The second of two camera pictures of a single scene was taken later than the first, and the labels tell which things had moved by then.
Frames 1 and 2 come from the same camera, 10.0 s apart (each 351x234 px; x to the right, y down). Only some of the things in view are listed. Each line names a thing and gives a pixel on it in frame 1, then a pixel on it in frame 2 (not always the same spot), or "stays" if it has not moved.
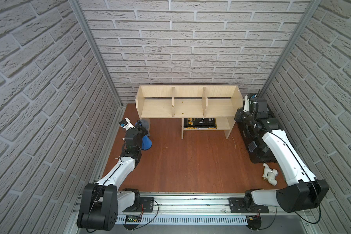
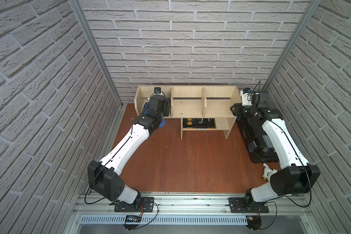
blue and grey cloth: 146,142 -> 162,124
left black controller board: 132,222 stays
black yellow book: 200,123 stays
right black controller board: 254,222 stays
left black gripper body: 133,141 -> 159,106
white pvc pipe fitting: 269,175 stays
